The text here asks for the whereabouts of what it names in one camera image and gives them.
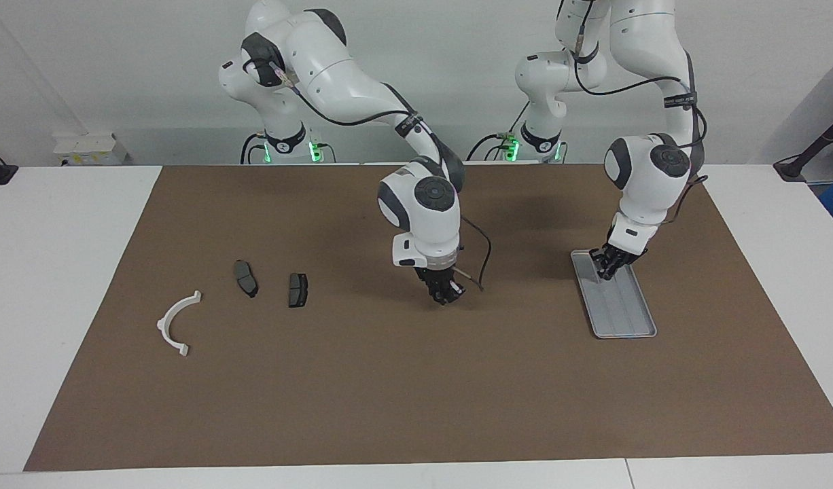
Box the white power strip box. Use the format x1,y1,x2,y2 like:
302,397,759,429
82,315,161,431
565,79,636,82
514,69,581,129
52,132,129,166

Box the black slanted stand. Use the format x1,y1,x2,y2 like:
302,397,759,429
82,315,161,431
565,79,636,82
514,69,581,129
773,107,833,183

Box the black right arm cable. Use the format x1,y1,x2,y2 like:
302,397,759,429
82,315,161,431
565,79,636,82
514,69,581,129
270,60,493,294

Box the black base cable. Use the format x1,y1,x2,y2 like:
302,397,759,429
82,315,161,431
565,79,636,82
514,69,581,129
239,132,269,164
467,102,527,162

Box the black left base cable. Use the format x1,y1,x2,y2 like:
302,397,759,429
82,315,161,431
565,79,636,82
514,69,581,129
467,102,527,162

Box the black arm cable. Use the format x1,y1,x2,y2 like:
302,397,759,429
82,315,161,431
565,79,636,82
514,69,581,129
571,27,711,226
270,60,493,294

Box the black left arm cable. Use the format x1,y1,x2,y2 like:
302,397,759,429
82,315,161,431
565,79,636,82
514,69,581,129
571,27,711,226

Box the silver metal tray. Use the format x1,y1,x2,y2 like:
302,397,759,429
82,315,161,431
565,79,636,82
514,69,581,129
570,249,658,339

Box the black right base cable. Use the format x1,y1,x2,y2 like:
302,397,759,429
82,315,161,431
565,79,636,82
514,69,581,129
239,132,269,164

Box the long dark brake pad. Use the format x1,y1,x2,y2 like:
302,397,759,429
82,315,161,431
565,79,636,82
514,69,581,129
234,259,260,299

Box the brown table mat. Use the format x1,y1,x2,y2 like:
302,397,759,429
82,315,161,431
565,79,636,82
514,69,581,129
24,163,833,473

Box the white semicircular bracket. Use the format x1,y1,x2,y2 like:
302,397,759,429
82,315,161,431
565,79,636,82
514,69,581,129
157,291,203,358

